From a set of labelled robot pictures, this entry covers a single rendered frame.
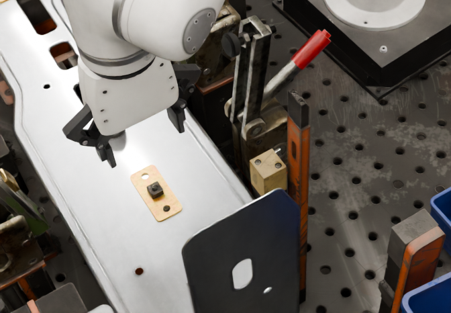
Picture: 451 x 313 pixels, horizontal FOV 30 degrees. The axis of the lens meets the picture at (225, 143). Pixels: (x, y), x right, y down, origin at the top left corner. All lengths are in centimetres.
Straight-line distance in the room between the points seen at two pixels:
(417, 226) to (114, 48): 34
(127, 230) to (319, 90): 62
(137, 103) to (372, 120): 71
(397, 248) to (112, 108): 33
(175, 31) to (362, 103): 86
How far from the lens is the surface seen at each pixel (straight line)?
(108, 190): 111
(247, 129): 105
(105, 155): 98
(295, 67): 106
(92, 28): 80
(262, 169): 103
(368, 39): 153
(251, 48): 100
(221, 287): 77
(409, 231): 84
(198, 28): 75
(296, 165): 102
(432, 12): 159
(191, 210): 108
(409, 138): 152
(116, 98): 89
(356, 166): 147
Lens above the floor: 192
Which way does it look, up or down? 54 degrees down
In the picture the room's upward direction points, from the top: 6 degrees counter-clockwise
